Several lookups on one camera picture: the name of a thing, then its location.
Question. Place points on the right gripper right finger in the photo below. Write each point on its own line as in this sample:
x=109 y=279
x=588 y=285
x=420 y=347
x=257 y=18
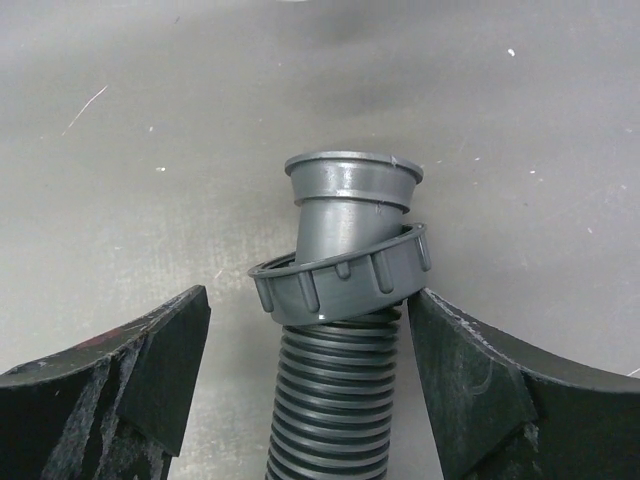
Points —
x=501 y=408

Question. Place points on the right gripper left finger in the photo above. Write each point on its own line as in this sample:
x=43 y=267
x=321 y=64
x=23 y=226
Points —
x=115 y=406

